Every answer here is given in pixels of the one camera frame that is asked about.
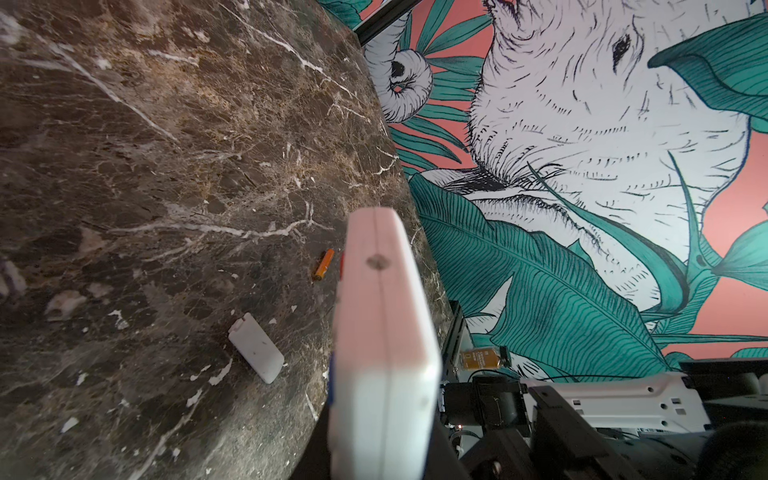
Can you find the orange AA battery lying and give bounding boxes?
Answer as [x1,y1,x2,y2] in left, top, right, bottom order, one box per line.
[312,248,335,281]

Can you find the white remote control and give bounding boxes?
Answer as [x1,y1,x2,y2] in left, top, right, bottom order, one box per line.
[328,207,442,479]

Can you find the black corner frame post right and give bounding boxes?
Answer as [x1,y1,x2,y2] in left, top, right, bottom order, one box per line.
[353,0,420,46]

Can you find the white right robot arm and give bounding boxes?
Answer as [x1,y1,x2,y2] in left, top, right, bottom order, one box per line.
[425,353,767,479]

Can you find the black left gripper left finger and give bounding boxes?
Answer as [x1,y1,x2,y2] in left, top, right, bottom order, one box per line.
[289,413,330,480]

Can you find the white battery cover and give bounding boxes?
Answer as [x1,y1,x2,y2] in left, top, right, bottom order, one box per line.
[228,313,285,384]

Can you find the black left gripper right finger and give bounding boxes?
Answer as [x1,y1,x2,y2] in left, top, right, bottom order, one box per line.
[423,414,471,480]

